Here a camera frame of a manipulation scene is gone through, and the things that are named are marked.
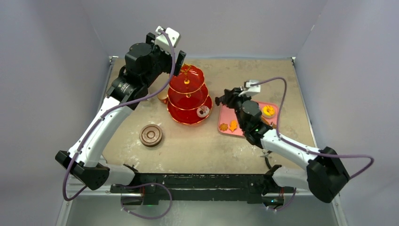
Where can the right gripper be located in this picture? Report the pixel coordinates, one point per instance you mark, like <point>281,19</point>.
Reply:
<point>226,97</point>

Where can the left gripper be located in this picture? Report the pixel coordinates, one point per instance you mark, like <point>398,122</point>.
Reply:
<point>156,48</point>

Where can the pink serving tray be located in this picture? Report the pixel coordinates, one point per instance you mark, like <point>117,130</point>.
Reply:
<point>227,115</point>

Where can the yellow frosted donut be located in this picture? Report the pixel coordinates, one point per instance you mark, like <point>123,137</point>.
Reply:
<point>268,111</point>

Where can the red three-tier cake stand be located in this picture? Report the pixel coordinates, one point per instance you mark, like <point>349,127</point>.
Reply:
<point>186,93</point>

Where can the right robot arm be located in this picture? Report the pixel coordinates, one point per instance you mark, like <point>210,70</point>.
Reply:
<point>322,173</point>

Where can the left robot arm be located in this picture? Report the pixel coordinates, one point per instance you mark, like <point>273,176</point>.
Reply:
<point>144,63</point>

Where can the orange fish cookie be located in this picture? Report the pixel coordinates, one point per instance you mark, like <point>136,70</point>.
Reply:
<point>233,125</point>

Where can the orange flower cookie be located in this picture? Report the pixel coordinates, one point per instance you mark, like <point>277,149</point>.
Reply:
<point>223,127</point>

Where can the small brown cup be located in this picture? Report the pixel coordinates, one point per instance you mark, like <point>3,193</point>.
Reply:
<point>163,97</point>

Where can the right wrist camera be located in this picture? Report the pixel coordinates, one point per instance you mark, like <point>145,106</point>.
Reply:
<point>251,88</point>

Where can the black handled pliers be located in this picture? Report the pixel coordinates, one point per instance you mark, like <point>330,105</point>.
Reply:
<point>266,156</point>

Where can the black base frame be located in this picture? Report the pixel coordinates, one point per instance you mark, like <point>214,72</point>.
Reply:
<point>155,187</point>

